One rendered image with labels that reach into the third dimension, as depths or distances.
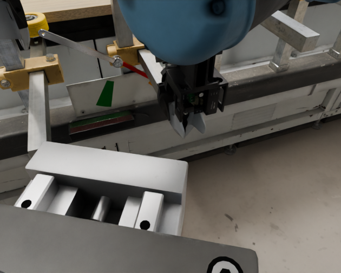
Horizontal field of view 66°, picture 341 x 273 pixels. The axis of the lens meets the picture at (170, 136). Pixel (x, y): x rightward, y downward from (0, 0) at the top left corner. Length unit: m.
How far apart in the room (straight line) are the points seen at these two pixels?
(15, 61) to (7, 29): 0.14
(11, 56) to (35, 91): 0.10
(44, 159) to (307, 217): 1.33
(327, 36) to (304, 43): 0.84
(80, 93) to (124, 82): 0.11
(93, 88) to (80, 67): 0.23
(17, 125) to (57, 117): 0.10
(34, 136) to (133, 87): 0.32
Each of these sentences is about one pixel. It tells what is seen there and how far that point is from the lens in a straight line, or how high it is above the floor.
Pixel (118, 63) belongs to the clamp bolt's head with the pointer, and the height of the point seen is 0.85.
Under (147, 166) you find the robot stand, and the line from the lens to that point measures 0.22.
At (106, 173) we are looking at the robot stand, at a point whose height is 0.99.
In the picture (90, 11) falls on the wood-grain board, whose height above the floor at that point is 0.89.
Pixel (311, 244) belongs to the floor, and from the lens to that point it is 1.41.
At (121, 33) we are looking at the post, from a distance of 0.66.
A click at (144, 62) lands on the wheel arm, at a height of 0.86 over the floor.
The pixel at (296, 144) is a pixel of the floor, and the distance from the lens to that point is 1.77.
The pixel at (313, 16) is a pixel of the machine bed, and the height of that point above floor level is 0.76.
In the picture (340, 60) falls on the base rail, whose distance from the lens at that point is 1.12.
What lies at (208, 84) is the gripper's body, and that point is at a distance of 0.36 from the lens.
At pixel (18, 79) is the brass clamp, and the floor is 0.84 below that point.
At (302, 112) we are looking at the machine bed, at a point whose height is 0.17.
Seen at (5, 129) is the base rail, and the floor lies 0.70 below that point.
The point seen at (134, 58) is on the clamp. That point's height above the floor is 0.84.
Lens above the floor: 1.17
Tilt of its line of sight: 46 degrees down
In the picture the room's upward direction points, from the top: straight up
